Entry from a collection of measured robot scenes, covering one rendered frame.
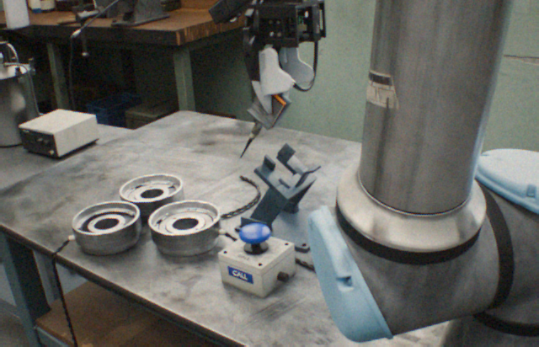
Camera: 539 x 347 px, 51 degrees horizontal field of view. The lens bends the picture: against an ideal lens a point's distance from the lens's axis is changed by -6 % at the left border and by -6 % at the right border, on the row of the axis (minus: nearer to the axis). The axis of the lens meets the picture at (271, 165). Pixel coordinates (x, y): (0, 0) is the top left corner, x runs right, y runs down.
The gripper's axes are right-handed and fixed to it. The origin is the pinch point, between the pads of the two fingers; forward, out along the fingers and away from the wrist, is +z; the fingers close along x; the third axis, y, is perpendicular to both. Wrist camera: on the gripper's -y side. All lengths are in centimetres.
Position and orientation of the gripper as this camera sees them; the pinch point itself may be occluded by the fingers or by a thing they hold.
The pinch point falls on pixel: (271, 99)
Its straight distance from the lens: 83.5
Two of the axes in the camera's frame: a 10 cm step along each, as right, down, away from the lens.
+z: 0.7, 9.2, 3.9
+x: 5.8, -3.5, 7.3
